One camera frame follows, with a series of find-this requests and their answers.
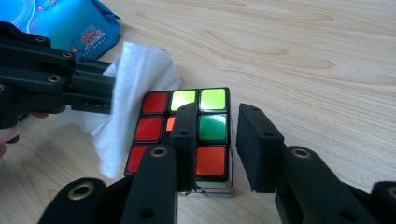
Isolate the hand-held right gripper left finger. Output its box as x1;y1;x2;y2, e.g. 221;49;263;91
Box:
170;102;199;192

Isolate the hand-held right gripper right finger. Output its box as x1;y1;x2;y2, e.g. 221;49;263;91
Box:
235;103;286;194

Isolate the colourful puzzle cube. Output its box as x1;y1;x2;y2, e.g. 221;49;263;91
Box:
124;87;235;198

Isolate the white wet wipe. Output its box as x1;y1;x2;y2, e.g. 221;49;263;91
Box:
55;41;182;180

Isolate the blue wet wipes pack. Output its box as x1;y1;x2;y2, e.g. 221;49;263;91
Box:
0;0;121;61

